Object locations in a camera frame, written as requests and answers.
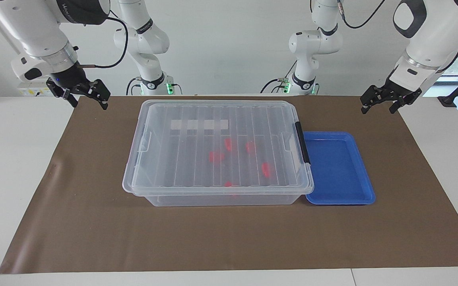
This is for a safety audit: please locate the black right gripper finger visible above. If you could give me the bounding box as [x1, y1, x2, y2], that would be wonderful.
[83, 79, 111, 110]
[46, 78, 79, 108]

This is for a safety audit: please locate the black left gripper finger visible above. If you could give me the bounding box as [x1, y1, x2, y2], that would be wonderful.
[359, 84, 388, 115]
[389, 88, 423, 114]

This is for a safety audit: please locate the clear ribbed plastic lid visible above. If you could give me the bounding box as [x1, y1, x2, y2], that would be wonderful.
[122, 99, 315, 196]

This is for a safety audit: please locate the blue plastic tray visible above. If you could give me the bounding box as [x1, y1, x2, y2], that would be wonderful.
[303, 131, 376, 206]

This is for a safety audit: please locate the black box latch clip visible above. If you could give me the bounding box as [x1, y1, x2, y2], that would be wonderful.
[295, 122, 311, 165]

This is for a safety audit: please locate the clear plastic storage box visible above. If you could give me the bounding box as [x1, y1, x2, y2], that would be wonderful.
[132, 101, 311, 207]

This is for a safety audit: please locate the white power strip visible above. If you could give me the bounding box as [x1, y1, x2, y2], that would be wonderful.
[18, 81, 56, 97]

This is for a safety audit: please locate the white tape strip label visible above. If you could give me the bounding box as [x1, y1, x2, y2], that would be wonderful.
[171, 119, 228, 130]

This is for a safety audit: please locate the brown paper table mat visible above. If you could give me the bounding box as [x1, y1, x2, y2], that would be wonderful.
[0, 95, 458, 274]

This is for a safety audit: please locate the black base cable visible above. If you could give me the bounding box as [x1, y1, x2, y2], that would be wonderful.
[260, 60, 298, 95]
[126, 77, 142, 96]

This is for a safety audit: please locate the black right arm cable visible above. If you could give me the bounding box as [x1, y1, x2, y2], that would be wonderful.
[79, 10, 129, 69]

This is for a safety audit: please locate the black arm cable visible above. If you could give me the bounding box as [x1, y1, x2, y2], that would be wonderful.
[79, 10, 129, 69]
[338, 0, 458, 74]

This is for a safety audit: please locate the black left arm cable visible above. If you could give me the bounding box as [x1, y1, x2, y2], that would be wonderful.
[338, 0, 458, 74]

